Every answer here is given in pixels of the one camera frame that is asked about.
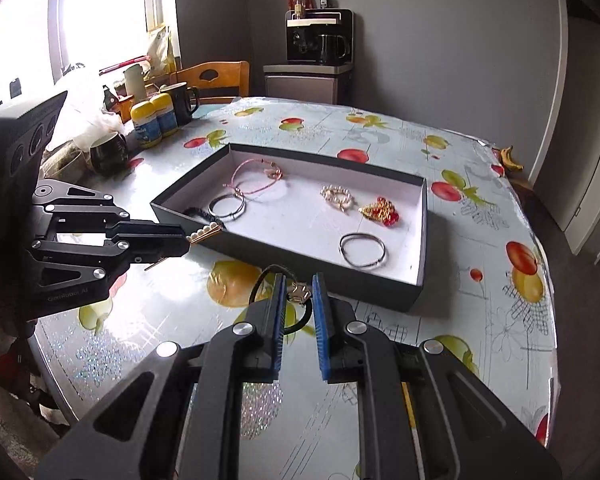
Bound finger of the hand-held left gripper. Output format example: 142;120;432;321
27;237;190;318
32;180;188;243

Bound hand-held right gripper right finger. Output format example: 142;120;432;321
312;272;563;480

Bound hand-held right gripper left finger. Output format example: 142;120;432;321
35;272;288;480

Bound black hair tie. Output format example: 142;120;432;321
248;264;326;336

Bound pearl hair clip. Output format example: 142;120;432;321
144;222;224;272

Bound thin dark metal bangle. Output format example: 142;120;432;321
208;192;246;221

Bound silver hoop bangle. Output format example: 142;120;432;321
339;232;387;268

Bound black box with white inside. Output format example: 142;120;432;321
150;142;428;313

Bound pearl bracelet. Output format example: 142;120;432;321
320;185;355;213

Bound gold and red necklace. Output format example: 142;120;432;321
358;197;400;227

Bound pink cord bracelet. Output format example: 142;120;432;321
224;157;289;201

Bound dark round jar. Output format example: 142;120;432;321
89;131;129;177

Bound white plastic bag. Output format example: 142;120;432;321
47;66;131;153

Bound yellow-lid bottle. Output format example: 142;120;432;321
130;101;163;149
150;92;179;138

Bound orange jar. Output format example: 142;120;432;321
114;94;136;123

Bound black mug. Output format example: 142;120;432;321
167;81;201;127

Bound fruit printed tablecloth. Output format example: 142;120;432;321
30;96;561;448

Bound white thermos cup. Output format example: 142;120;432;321
123;63;149;103

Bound wooden chair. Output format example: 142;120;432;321
169;60;251;106

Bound window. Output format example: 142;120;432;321
0;0;177;106

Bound yellow bag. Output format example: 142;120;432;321
145;24;175;77

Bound grey cabinet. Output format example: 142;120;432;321
263;62;353;106

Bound banana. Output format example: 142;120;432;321
500;145;525;171

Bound black coffee machine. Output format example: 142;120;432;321
285;7;355;66

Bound white door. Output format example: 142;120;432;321
530;10;600;261

